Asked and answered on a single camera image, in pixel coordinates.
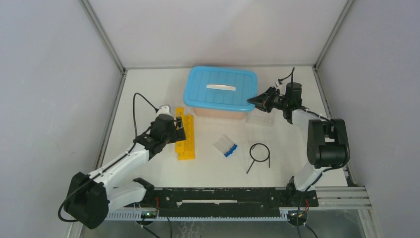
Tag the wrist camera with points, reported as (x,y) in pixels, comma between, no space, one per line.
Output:
(278,83)
(164,110)

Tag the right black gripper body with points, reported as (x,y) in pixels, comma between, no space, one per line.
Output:
(276,101)

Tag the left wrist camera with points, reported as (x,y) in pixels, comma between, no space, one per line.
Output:
(164,110)

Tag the yellow test tube rack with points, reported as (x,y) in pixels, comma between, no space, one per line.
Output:
(186,148)

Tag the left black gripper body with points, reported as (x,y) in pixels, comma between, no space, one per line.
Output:
(171,137)

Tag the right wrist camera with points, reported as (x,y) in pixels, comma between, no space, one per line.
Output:
(278,83)

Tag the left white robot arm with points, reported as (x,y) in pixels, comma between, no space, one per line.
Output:
(92,196)

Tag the black wire ring stand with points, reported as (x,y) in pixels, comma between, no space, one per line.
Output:
(259,154)

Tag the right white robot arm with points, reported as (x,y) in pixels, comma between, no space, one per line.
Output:
(327,141)

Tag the blue plastic box lid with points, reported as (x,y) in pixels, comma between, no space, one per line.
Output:
(220,88)

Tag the blue-capped tube bundle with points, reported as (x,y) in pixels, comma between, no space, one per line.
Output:
(226,146)

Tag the pink plastic storage box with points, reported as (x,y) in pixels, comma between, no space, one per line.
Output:
(220,114)

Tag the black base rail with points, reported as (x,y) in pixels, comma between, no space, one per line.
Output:
(224,202)

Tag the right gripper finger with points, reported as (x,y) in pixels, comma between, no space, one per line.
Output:
(261,99)
(263,107)

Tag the clear plastic well plate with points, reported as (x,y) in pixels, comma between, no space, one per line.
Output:
(260,118)

